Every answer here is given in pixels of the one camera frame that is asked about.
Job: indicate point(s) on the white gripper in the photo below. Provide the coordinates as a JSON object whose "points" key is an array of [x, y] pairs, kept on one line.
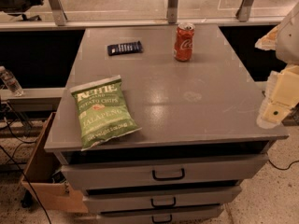
{"points": [[290, 41]]}

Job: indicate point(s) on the dark blue rxbar wrapper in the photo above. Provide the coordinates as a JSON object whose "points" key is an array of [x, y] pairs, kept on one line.
{"points": [[124, 48]]}

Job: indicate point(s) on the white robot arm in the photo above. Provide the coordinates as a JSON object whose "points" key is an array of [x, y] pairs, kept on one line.
{"points": [[287, 49]]}

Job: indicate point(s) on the grey drawer cabinet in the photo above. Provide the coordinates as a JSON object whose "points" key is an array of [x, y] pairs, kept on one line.
{"points": [[206, 107]]}

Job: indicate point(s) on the red coca-cola can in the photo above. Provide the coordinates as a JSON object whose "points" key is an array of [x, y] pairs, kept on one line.
{"points": [[183, 44]]}

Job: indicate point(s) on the bottom grey drawer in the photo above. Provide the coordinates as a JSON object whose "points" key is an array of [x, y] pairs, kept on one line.
{"points": [[161, 216]]}

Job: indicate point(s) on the grey drawer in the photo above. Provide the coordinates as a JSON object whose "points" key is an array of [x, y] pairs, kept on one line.
{"points": [[125, 174], [161, 216], [159, 199]]}

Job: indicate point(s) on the top grey drawer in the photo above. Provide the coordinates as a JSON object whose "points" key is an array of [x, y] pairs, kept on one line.
{"points": [[125, 174]]}

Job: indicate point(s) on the green kettle chips bag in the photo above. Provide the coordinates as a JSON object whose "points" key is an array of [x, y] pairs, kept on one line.
{"points": [[102, 112]]}

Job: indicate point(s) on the middle grey drawer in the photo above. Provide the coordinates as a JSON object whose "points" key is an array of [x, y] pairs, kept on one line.
{"points": [[159, 199]]}

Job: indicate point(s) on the brown cardboard box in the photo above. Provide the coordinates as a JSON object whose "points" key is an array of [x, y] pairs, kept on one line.
{"points": [[39, 169]]}

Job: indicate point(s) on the clear plastic water bottle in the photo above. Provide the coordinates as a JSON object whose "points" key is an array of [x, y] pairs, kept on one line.
{"points": [[10, 82]]}

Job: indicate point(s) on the metal railing frame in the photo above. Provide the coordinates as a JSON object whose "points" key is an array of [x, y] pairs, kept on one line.
{"points": [[95, 13]]}

